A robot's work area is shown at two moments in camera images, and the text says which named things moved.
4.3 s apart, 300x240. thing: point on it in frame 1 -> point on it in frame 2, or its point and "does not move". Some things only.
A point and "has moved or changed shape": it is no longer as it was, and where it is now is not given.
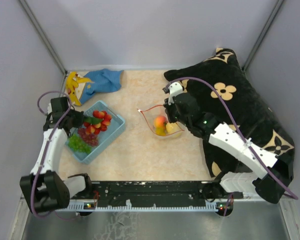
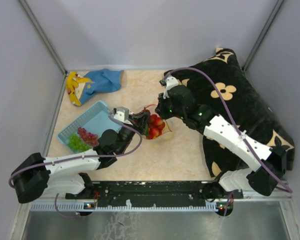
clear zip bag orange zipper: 157,117 has moved or changed shape
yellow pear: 171,128 -> 169,136
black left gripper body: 77,117 -> 127,135
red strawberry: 108,117 -> 154,132
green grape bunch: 78,144 does not move
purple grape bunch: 91,139 does not move
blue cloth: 104,81 does not move
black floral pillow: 219,86 does not move
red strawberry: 97,114 -> 154,119
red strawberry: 106,122 -> 161,124
